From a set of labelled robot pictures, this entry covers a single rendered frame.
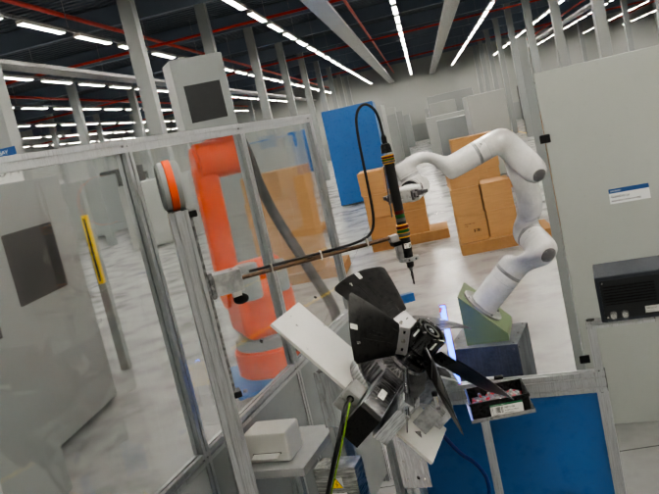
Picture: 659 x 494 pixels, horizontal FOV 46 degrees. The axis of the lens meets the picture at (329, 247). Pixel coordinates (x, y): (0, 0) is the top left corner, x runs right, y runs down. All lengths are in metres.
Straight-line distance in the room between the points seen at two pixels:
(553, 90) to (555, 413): 1.87
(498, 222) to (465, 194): 0.57
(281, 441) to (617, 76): 2.60
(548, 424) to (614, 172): 1.67
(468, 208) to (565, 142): 5.98
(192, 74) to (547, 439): 4.33
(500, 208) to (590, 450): 7.30
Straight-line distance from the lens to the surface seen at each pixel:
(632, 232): 4.39
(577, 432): 3.17
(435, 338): 2.58
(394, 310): 2.66
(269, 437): 2.76
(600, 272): 2.92
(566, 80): 4.31
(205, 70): 6.48
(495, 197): 10.24
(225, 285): 2.45
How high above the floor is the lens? 1.93
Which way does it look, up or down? 8 degrees down
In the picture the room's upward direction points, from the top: 13 degrees counter-clockwise
